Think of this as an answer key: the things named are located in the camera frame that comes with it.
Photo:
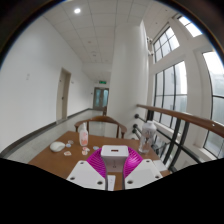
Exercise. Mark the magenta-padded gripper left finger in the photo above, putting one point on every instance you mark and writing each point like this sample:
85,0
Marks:
85,175

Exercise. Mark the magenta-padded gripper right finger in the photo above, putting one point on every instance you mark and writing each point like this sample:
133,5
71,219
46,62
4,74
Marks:
143,174

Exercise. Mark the white block charger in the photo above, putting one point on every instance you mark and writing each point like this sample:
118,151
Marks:
114,158

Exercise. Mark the white paper card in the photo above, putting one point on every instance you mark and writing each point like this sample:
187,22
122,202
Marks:
160,165

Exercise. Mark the red and white sticker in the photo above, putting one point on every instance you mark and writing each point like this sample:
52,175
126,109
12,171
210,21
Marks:
84,152
86,149

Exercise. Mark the orange sticker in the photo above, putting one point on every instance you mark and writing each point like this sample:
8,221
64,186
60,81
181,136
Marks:
67,153

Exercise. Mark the blue round sticker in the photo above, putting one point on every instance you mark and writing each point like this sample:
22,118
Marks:
96,147
68,145

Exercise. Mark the pale round sticker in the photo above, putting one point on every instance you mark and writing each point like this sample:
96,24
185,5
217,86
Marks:
70,142

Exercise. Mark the clear plastic water bottle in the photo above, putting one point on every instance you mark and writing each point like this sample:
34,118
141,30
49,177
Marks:
147,136

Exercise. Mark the white spray bottle orange label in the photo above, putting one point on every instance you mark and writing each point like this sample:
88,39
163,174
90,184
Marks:
83,136

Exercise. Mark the white computer mouse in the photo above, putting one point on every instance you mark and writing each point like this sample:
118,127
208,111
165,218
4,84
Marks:
57,146

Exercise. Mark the wooden armchair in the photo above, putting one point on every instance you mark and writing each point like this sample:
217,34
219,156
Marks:
100,119

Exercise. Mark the black railing with wooden handrail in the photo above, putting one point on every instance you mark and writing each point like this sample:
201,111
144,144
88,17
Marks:
186,116

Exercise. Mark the grey double door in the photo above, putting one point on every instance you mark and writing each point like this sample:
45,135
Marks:
100,98

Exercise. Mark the white side door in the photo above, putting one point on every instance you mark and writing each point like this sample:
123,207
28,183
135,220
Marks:
63,95

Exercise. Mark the tall black-framed window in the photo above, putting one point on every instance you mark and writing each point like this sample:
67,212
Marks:
170,93

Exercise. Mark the green exit sign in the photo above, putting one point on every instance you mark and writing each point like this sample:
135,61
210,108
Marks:
102,81

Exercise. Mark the wide curved window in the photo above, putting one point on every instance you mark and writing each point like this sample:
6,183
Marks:
215,106

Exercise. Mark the small upper window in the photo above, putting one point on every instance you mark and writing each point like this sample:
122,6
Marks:
165,43

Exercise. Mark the round ceiling light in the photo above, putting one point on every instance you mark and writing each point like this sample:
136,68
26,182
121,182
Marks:
77,10

